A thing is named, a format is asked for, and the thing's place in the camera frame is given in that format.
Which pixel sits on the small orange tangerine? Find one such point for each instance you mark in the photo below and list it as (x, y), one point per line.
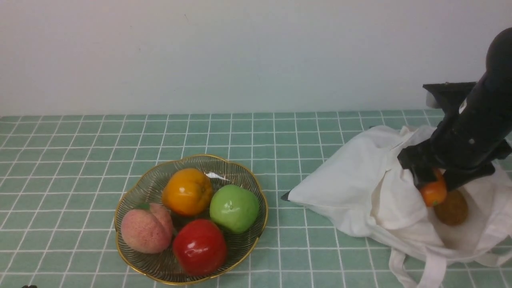
(434, 193)

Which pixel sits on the gold-rimmed glass fruit bowl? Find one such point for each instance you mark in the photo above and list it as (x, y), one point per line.
(164, 267)

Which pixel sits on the white cloth tote bag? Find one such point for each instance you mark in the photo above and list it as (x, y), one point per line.
(363, 190)

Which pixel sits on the red apple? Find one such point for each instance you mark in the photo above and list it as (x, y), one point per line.
(200, 248)

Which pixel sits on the pink peach with leaf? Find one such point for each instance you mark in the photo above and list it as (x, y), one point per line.
(147, 228)

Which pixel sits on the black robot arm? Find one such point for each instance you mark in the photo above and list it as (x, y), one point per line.
(498, 63)

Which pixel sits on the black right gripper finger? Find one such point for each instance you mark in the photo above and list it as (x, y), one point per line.
(423, 175)

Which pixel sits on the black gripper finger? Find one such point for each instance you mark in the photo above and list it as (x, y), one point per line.
(455, 179)

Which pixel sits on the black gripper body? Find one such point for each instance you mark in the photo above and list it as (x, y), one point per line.
(473, 131)

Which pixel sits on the green apple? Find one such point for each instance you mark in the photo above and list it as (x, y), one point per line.
(234, 208)

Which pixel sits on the orange persimmon fruit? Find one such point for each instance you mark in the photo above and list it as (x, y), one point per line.
(188, 192)

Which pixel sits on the brown kiwi fruit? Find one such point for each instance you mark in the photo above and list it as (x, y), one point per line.
(454, 210)

